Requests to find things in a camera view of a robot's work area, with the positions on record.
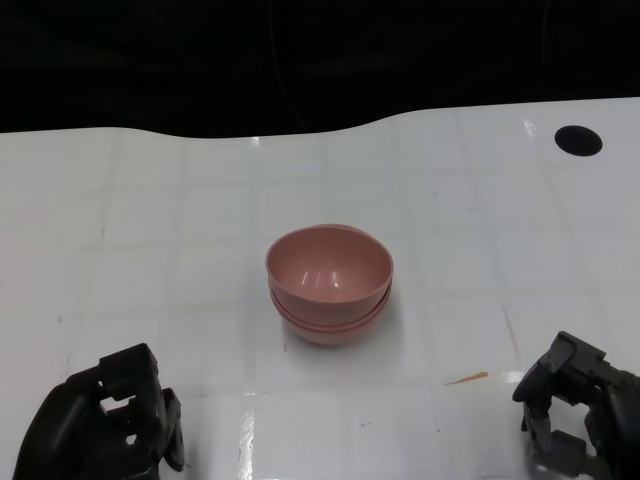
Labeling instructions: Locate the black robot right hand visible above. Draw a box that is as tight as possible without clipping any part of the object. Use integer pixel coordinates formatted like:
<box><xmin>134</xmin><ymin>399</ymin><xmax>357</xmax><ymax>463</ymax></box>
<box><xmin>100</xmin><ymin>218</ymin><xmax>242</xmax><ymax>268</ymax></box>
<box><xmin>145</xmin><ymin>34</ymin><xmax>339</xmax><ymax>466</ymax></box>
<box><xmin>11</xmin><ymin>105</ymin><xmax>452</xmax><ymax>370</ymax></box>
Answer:
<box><xmin>511</xmin><ymin>329</ymin><xmax>640</xmax><ymax>480</ymax></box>

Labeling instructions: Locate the orange sliver mark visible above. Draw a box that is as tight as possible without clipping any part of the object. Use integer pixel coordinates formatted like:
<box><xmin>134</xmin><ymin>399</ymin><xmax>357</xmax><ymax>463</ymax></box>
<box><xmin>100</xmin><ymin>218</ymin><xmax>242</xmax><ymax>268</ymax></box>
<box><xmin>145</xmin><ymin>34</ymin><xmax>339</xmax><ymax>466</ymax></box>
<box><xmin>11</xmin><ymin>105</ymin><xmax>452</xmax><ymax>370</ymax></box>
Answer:
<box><xmin>443</xmin><ymin>370</ymin><xmax>489</xmax><ymax>386</ymax></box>

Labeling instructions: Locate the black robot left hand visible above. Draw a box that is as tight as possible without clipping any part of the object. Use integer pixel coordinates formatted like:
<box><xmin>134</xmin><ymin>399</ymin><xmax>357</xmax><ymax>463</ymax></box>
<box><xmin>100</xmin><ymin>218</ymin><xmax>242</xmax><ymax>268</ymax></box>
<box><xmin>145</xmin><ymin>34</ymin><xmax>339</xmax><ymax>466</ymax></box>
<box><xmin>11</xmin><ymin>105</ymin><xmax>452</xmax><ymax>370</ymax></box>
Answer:
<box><xmin>10</xmin><ymin>342</ymin><xmax>187</xmax><ymax>480</ymax></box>

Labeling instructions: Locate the black round table grommet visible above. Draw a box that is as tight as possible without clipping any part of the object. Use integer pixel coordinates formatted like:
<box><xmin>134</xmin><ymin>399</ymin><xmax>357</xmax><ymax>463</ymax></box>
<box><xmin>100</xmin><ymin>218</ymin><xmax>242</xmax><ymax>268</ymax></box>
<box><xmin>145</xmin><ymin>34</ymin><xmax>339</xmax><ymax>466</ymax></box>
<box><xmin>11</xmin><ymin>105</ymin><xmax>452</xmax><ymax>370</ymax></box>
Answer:
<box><xmin>553</xmin><ymin>124</ymin><xmax>604</xmax><ymax>157</ymax></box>

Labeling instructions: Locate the pink plastic bowl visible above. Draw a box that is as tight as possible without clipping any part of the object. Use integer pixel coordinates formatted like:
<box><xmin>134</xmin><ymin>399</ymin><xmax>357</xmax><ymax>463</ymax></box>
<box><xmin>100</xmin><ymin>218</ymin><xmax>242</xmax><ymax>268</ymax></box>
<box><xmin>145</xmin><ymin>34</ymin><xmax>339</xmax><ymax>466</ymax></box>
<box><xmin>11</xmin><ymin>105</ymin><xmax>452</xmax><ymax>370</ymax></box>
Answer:
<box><xmin>269</xmin><ymin>287</ymin><xmax>392</xmax><ymax>332</ymax></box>
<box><xmin>264</xmin><ymin>223</ymin><xmax>395</xmax><ymax>324</ymax></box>
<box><xmin>273</xmin><ymin>297</ymin><xmax>392</xmax><ymax>347</ymax></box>

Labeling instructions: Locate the thin dark hanging cable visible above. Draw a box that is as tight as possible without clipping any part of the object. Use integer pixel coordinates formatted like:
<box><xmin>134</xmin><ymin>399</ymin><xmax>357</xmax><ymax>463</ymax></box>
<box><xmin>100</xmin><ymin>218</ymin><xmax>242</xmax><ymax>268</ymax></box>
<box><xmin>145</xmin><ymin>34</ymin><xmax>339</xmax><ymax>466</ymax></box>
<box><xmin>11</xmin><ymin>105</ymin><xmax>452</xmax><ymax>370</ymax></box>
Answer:
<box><xmin>268</xmin><ymin>0</ymin><xmax>307</xmax><ymax>135</ymax></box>

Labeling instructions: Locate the black backdrop cloth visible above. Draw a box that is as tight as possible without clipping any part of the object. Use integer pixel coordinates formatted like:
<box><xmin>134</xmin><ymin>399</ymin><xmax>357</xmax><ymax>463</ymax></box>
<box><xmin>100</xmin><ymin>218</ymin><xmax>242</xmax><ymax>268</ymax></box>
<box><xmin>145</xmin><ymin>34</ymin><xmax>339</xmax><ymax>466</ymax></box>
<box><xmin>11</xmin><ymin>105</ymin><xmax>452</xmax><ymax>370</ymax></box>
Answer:
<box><xmin>0</xmin><ymin>0</ymin><xmax>640</xmax><ymax>139</ymax></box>

